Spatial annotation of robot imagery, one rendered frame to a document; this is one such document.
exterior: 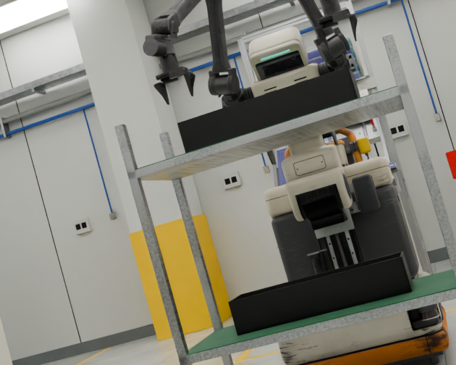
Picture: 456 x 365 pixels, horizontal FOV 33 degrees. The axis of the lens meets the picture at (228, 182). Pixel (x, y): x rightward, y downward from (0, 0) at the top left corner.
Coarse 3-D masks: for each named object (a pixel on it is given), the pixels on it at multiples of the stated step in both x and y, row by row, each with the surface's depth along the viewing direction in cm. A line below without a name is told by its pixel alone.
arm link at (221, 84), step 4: (216, 76) 297; (220, 76) 296; (224, 76) 295; (216, 80) 295; (220, 80) 294; (224, 80) 293; (216, 84) 295; (220, 84) 294; (224, 84) 293; (216, 88) 295; (220, 88) 295; (224, 88) 294; (216, 92) 296; (220, 92) 296; (224, 92) 295; (228, 92) 295; (220, 96) 298; (228, 96) 296
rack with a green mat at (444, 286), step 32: (384, 96) 221; (288, 128) 228; (320, 128) 249; (416, 128) 219; (128, 160) 241; (192, 160) 236; (224, 160) 264; (192, 224) 280; (448, 224) 217; (160, 256) 240; (160, 288) 239; (416, 288) 238; (448, 288) 219; (320, 320) 229; (352, 320) 224; (192, 352) 239; (224, 352) 234
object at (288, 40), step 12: (264, 36) 302; (276, 36) 298; (288, 36) 294; (300, 36) 299; (252, 48) 299; (264, 48) 295; (276, 48) 292; (288, 48) 292; (300, 48) 292; (252, 60) 295; (264, 60) 295; (276, 60) 295; (288, 60) 295; (300, 60) 295; (264, 72) 299; (276, 72) 299
